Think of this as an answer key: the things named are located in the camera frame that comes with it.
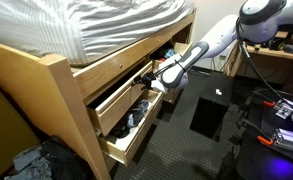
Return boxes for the silver aluminium extrusion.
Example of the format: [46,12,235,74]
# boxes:
[274,98,293,120]
[272,128,293,156]

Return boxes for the mustard brown armchair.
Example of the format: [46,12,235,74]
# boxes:
[0,71,42,180]

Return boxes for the black floor box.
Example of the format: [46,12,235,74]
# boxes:
[189,70,235,143]

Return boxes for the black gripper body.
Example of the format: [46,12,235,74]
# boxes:
[141,75,158,89]

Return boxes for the mattress with grey striped sheet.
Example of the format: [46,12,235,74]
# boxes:
[0,0,195,66]

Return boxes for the blue crumpled cloth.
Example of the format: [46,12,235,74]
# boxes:
[163,48,178,60]

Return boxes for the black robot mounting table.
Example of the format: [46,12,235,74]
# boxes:
[219,88,293,180]

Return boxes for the plain wooden drawer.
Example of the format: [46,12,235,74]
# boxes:
[161,87,182,105]

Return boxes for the black clamp with orange handle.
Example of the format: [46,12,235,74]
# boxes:
[242,119,274,147]
[250,96,276,108]

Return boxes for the black headphones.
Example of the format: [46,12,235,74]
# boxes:
[267,37,285,51]

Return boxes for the black cloth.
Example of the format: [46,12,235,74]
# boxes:
[150,45,167,62]

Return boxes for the light grey cloth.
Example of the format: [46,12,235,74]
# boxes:
[4,144,54,180]

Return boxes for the wooden desk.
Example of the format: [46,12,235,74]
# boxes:
[225,30,293,79]

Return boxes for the grey blue garment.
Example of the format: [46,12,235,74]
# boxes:
[125,99,151,130]

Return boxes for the wooden drawer holding dark clothes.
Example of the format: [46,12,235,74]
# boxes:
[97,89,164,167]

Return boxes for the wooden bed frame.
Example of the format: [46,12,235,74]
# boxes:
[0,8,198,180]

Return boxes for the black clothing pile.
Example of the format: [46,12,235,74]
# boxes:
[39,135,92,180]

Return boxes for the wide wooden drawer with grey cloth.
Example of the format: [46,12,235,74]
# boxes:
[86,59,154,137]

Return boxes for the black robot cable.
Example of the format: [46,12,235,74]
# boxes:
[235,18,293,123]

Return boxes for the black garment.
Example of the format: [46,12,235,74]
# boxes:
[109,114,131,140]

